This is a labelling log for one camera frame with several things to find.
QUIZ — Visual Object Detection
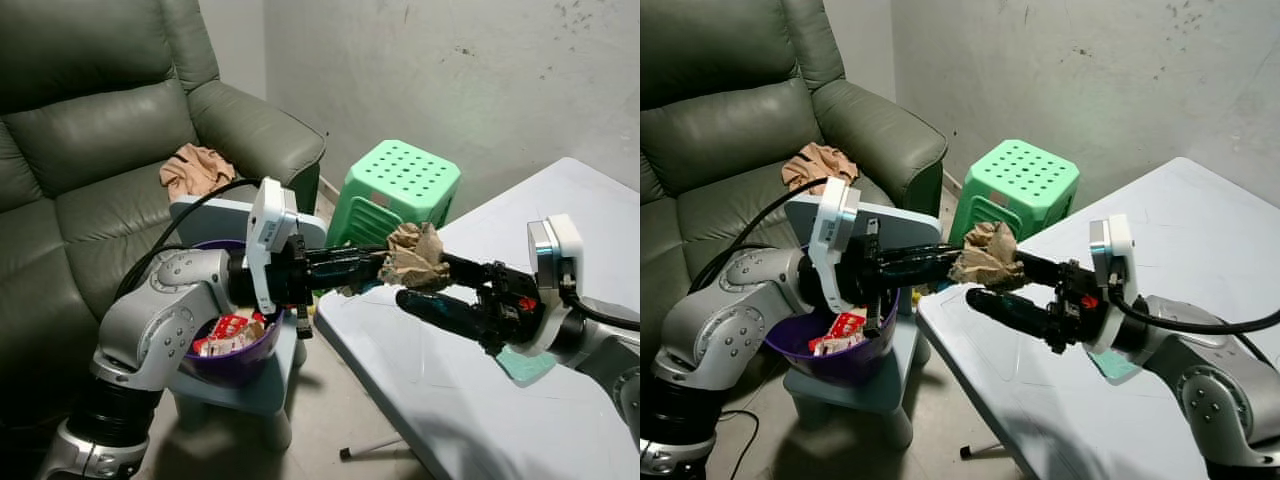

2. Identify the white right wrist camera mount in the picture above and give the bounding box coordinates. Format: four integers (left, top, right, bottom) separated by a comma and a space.
1088, 213, 1142, 354
526, 213, 585, 353

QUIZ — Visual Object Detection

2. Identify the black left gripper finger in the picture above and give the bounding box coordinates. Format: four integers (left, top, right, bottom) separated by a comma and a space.
885, 261, 957, 294
312, 265, 387, 298
885, 242, 964, 268
312, 246, 390, 270

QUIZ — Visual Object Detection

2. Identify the black floor cable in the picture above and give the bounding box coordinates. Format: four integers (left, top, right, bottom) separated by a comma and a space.
717, 407, 762, 480

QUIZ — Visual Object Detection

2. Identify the red white snack wrapper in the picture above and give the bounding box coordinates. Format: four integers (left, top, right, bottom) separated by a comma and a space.
807, 309, 870, 358
192, 311, 270, 359

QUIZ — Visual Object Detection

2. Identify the green plastic stool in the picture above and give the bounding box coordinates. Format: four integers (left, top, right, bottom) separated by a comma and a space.
326, 139, 463, 249
948, 139, 1082, 247

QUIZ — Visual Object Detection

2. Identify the brown paper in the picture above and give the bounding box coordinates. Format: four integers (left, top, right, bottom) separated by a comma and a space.
378, 222, 449, 294
948, 220, 1020, 294

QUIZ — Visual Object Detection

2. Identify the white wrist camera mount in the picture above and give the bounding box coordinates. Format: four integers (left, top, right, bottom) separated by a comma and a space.
245, 178, 300, 317
1088, 213, 1142, 354
807, 177, 864, 313
526, 213, 585, 353

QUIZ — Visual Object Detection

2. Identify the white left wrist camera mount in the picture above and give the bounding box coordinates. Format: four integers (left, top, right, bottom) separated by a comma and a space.
807, 177, 864, 313
245, 178, 300, 317

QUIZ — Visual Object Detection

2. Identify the light blue plastic stool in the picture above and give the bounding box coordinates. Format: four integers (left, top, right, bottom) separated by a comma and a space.
168, 197, 329, 453
783, 195, 964, 451

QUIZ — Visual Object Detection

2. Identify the beige crumpled cloth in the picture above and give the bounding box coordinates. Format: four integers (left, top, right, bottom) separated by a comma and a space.
160, 144, 239, 201
782, 142, 860, 197

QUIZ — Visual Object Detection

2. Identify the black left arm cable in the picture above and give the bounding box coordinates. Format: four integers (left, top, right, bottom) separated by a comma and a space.
113, 178, 263, 302
690, 177, 831, 293

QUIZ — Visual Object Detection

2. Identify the teal cloth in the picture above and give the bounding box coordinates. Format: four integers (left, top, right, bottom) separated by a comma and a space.
497, 345, 558, 389
1085, 345, 1142, 385

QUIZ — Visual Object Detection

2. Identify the green leather sofa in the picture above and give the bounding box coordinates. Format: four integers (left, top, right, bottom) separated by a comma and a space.
0, 0, 328, 433
640, 0, 949, 401

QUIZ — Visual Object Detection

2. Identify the purple plastic rubbish bowl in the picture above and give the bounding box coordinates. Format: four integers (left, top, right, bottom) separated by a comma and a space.
765, 298, 899, 390
180, 238, 287, 390

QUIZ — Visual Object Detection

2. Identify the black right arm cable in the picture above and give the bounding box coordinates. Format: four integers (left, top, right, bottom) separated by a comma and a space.
1115, 283, 1280, 337
560, 280, 641, 333

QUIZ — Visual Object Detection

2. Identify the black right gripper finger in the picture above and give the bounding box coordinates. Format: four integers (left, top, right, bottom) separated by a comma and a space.
1015, 250, 1067, 287
441, 253, 502, 289
964, 287, 1054, 342
395, 288, 489, 340

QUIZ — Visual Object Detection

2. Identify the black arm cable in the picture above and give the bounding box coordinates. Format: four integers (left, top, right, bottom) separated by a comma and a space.
113, 178, 263, 302
690, 177, 831, 293
1115, 283, 1280, 337
560, 280, 641, 333

